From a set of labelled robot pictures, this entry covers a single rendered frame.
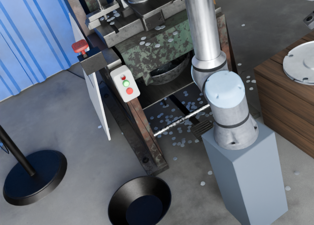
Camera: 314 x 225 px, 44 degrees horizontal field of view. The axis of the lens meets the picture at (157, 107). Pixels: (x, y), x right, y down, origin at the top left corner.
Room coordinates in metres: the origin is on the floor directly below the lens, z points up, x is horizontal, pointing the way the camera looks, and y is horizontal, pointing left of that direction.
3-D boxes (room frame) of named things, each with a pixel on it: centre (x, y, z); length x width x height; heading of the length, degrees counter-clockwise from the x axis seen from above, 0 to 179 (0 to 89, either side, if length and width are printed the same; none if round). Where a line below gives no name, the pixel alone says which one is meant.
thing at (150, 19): (1.54, -0.13, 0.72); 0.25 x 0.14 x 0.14; 10
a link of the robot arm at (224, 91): (0.97, -0.22, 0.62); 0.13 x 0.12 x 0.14; 1
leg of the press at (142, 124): (1.81, 0.19, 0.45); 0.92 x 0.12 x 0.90; 10
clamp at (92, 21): (1.68, 0.07, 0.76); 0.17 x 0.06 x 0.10; 100
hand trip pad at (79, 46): (1.43, 0.19, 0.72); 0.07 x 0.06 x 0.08; 10
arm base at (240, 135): (0.96, -0.22, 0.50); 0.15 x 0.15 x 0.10
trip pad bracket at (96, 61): (1.43, 0.17, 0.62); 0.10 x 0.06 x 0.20; 100
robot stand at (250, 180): (0.96, -0.22, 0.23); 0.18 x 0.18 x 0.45; 17
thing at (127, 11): (1.72, -0.10, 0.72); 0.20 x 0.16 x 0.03; 100
